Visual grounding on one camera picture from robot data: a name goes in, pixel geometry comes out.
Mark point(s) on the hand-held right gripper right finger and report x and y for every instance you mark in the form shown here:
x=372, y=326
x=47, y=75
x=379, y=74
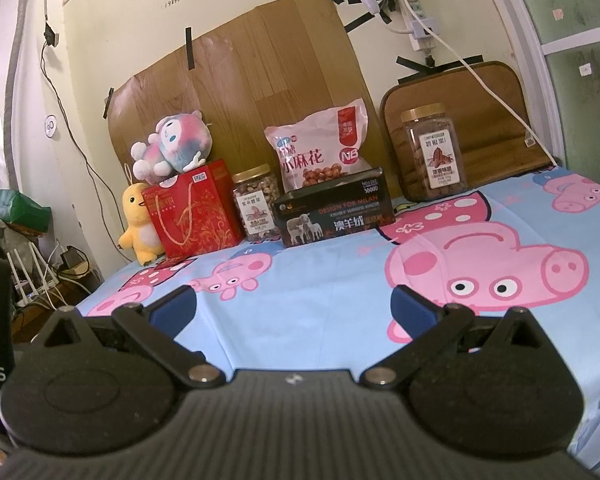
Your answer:
x=412, y=307

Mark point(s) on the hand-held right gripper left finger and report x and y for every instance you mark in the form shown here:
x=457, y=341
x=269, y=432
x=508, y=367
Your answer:
x=175, y=305

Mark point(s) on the white router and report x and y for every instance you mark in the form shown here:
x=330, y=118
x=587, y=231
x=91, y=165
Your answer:
x=27, y=294

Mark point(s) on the printed bed sheet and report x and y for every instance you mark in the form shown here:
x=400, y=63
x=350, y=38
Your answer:
x=330, y=300

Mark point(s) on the yellow duck plush toy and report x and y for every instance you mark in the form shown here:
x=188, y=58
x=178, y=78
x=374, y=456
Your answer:
x=137, y=220

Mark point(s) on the red gift bag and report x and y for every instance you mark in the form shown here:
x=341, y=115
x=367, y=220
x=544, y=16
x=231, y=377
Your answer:
x=205, y=215

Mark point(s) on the black charger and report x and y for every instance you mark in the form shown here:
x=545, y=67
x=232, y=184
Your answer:
x=72, y=258

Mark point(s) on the green bag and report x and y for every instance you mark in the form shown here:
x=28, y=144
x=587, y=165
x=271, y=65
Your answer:
x=25, y=210

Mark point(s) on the black printed box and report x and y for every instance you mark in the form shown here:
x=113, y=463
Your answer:
x=330, y=210

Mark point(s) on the small nut jar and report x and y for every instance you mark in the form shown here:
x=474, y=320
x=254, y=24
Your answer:
x=255, y=195

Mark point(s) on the large gold-lidded nut jar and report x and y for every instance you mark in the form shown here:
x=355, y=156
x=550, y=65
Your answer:
x=432, y=160

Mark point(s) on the pink grey plush toy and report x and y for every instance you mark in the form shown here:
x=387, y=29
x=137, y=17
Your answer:
x=180, y=140

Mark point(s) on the pink snack bag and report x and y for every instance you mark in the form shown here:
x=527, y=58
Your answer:
x=320, y=135

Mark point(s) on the brown seat cushion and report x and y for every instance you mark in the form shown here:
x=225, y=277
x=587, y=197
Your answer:
x=490, y=110

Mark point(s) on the grey-edged curtain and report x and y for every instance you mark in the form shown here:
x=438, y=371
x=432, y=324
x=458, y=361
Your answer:
x=5, y=85

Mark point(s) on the wooden board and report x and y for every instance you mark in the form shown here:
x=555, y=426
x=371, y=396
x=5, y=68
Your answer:
x=280, y=60

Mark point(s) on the white power strip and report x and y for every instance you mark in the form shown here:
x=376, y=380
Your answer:
x=415, y=10

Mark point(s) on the patterned glass door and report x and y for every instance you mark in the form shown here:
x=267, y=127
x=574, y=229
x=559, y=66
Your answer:
x=580, y=10

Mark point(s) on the round white wall hook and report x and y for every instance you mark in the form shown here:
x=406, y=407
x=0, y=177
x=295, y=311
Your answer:
x=50, y=126

